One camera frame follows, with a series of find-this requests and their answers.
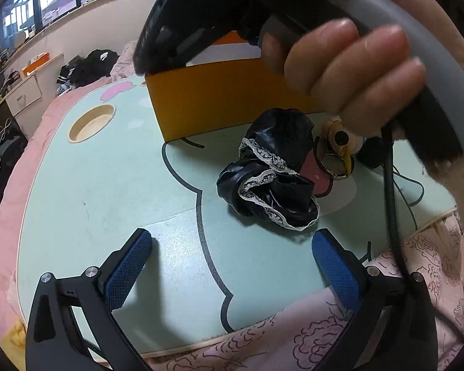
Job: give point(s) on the black lace-trimmed fabric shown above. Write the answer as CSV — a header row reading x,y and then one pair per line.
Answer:
x,y
266,180

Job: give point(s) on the black clothes pile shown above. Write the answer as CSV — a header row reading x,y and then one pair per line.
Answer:
x,y
79,71

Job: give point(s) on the person's right hand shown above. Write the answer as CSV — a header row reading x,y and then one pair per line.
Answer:
x,y
366,80

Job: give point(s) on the white drawer cabinet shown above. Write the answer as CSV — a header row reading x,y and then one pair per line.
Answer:
x,y
34,93

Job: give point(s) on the small orange box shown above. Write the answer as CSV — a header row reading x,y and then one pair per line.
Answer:
x,y
35,62

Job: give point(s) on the pink floral quilt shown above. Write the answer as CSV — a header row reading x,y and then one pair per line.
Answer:
x,y
220,292

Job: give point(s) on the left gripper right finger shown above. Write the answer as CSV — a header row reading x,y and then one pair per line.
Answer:
x,y
392,325

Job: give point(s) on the orange cardboard box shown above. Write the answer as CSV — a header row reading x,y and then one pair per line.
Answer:
x,y
226,85

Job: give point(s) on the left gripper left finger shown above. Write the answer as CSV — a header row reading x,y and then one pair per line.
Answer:
x,y
71,324

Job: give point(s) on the brown plush keychain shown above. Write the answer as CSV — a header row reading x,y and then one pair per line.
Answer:
x,y
335,148

